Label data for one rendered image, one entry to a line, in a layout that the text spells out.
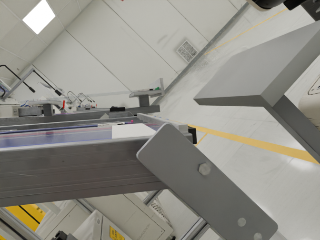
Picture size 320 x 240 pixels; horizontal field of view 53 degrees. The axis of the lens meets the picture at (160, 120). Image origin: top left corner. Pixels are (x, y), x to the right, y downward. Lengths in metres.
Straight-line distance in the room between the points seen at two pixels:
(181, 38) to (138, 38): 1.14
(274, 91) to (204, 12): 8.46
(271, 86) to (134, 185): 0.44
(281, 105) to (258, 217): 0.71
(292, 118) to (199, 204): 0.76
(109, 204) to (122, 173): 1.53
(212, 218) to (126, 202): 1.56
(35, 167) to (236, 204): 0.22
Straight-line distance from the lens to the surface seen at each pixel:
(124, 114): 1.04
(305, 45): 0.78
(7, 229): 1.18
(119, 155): 0.37
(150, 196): 1.85
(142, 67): 8.55
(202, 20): 9.08
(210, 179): 0.34
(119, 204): 1.90
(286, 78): 0.75
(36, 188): 0.38
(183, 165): 0.33
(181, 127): 0.39
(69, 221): 1.94
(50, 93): 5.41
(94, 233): 0.93
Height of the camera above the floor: 0.81
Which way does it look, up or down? 8 degrees down
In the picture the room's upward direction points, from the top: 47 degrees counter-clockwise
